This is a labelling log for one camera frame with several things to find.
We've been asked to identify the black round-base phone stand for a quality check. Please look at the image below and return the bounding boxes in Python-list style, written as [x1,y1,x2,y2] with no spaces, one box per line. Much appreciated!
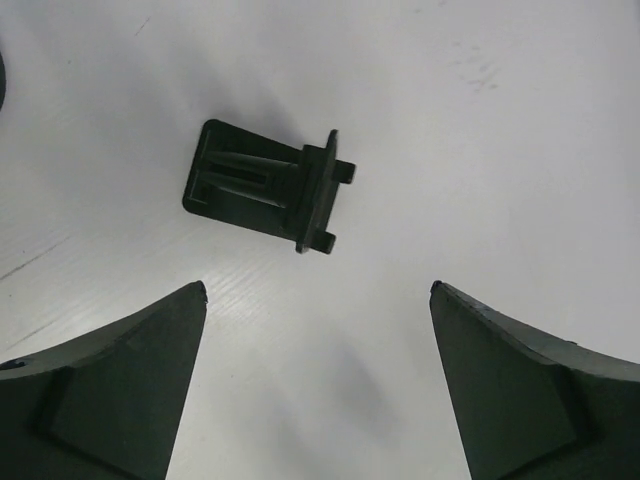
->
[0,53,7,110]

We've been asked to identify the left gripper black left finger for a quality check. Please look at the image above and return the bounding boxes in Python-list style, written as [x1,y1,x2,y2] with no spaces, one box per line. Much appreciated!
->
[1,281,207,479]

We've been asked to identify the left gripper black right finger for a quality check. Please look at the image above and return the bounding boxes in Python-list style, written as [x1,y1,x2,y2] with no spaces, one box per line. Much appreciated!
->
[429,281,639,479]

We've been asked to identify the black folding phone stand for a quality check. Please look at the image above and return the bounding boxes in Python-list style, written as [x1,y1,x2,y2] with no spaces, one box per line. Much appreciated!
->
[182,119,356,254]

